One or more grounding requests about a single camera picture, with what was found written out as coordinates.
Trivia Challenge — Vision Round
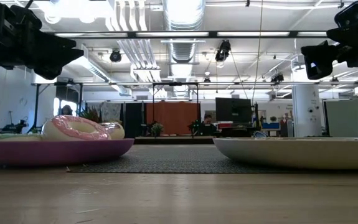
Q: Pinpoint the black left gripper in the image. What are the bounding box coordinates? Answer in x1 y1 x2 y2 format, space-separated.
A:
0 0 85 80

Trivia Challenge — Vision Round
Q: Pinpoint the pink frosted toy donut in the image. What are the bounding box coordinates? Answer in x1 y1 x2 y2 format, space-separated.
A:
40 114 111 141

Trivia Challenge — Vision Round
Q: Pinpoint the red frosted toy donut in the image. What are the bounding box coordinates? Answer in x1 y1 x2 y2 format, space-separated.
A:
99 121 126 141

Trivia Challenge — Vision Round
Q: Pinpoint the white round pillar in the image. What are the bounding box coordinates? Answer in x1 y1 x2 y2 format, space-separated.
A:
291 67 323 138

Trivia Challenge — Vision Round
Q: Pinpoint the large green potted plant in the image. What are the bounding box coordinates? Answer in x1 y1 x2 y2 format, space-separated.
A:
79 107 102 123

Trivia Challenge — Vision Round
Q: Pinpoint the pale green partition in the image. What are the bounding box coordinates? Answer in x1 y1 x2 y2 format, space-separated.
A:
324 100 358 138

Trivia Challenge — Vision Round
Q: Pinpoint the grey hanging cloth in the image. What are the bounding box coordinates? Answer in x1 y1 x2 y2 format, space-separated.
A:
100 101 122 123

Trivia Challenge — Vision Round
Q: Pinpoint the blue box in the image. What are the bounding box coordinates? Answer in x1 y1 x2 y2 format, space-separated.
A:
261 122 281 131

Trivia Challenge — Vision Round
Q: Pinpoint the purple plate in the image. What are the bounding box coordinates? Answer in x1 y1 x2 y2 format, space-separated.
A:
0 138 135 166

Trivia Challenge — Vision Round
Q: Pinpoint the white plate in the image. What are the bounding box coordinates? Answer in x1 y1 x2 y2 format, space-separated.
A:
212 136 358 170

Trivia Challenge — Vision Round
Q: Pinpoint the black curtain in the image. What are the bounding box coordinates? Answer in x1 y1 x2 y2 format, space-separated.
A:
124 102 144 137

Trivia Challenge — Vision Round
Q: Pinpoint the black monitor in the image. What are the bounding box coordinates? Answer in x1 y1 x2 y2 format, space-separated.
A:
215 97 253 124

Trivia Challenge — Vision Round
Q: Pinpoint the black overhead rig bar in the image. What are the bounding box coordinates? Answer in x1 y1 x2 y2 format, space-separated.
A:
52 30 329 39

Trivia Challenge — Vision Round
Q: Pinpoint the small potted plant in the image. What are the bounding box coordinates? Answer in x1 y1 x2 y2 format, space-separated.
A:
150 122 164 137

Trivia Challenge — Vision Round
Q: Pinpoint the orange curtain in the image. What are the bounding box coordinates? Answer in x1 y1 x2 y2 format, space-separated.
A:
146 101 201 136

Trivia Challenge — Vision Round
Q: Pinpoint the low black platform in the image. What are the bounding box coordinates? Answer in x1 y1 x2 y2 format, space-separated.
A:
134 136 214 145

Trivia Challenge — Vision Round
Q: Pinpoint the grey woven table mat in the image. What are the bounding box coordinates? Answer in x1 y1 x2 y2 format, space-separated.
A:
66 144 358 174

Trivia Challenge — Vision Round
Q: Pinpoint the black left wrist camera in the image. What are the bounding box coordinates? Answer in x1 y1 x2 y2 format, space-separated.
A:
9 4 43 31

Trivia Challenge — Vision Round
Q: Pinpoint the black metal frame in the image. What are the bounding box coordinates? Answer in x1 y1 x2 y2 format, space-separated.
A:
151 82 200 138
31 82 85 134

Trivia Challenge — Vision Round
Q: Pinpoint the thin hanging cable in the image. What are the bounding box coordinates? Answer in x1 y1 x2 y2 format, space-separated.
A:
251 0 264 105

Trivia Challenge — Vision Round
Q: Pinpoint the silver ceiling duct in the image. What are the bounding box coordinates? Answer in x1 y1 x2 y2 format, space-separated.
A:
162 0 207 63

